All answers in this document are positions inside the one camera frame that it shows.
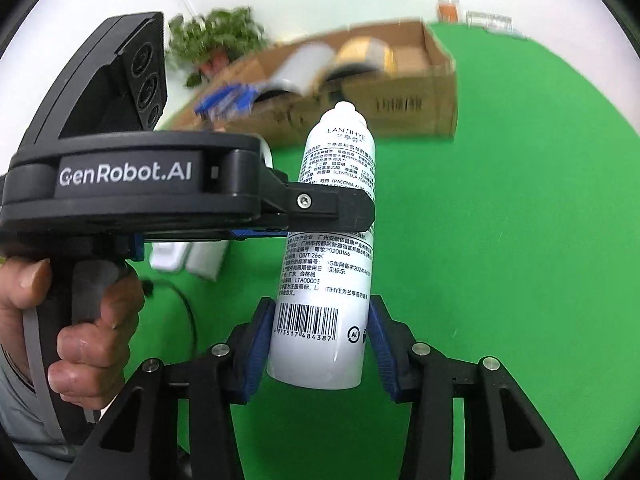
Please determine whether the clear plastic box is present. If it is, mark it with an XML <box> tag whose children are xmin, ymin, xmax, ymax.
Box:
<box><xmin>465</xmin><ymin>10</ymin><xmax>516</xmax><ymax>36</ymax></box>

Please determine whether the green potted plant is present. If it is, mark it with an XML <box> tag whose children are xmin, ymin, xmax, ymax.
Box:
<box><xmin>167</xmin><ymin>9</ymin><xmax>266</xmax><ymax>88</ymax></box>

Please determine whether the person's left hand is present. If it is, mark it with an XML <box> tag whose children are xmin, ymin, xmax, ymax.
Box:
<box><xmin>0</xmin><ymin>258</ymin><xmax>147</xmax><ymax>411</ymax></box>

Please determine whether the white spray bottle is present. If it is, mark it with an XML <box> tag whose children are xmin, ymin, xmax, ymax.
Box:
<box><xmin>266</xmin><ymin>101</ymin><xmax>376</xmax><ymax>390</ymax></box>

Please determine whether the white power adapter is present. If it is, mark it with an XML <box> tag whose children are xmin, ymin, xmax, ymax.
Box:
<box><xmin>150</xmin><ymin>241</ymin><xmax>189</xmax><ymax>274</ymax></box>
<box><xmin>187</xmin><ymin>240</ymin><xmax>224</xmax><ymax>279</ymax></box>

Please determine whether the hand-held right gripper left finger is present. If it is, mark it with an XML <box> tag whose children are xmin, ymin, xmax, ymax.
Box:
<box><xmin>65</xmin><ymin>297</ymin><xmax>276</xmax><ymax>480</ymax></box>

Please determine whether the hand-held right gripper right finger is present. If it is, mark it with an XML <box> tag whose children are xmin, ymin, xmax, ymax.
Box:
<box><xmin>369</xmin><ymin>294</ymin><xmax>576</xmax><ymax>480</ymax></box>

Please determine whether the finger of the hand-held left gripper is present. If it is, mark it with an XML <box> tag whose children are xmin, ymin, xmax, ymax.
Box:
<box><xmin>230</xmin><ymin>169</ymin><xmax>377</xmax><ymax>241</ymax></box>

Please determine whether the colourful board game box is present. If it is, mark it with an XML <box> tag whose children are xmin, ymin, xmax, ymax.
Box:
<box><xmin>194</xmin><ymin>84</ymin><xmax>257</xmax><ymax>117</ymax></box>

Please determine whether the yellow tape roll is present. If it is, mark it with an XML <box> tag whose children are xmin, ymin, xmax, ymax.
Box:
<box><xmin>325</xmin><ymin>35</ymin><xmax>397</xmax><ymax>82</ymax></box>

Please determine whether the brown cardboard box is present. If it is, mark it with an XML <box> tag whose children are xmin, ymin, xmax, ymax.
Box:
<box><xmin>165</xmin><ymin>20</ymin><xmax>458</xmax><ymax>148</ymax></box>

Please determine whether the black cable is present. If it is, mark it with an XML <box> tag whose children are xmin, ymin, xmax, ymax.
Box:
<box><xmin>142</xmin><ymin>280</ymin><xmax>202</xmax><ymax>358</ymax></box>

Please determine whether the white paper roll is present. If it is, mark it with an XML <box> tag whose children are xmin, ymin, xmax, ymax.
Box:
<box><xmin>270</xmin><ymin>42</ymin><xmax>341</xmax><ymax>98</ymax></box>

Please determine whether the green table cloth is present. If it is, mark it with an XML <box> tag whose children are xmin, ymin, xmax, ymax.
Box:
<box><xmin>135</xmin><ymin>20</ymin><xmax>640</xmax><ymax>480</ymax></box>

